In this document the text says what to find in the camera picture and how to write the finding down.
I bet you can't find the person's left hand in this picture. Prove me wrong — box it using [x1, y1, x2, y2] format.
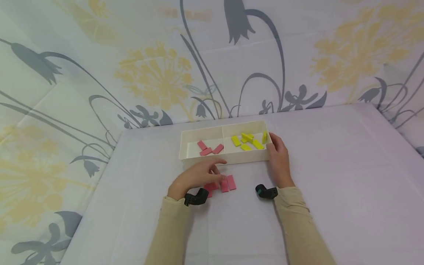
[167, 158, 228, 201]

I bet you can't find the black wrist band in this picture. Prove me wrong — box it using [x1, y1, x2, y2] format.
[184, 188, 209, 206]
[255, 184, 279, 200]

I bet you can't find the person's right hand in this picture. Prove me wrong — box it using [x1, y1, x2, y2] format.
[265, 133, 296, 189]

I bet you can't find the white divided plastic tray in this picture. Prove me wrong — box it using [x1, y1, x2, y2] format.
[179, 120, 273, 165]

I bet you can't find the person's left forearm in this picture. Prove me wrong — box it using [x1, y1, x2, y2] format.
[144, 195, 199, 265]

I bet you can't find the person's right forearm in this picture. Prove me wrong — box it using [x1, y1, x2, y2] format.
[273, 186, 338, 265]

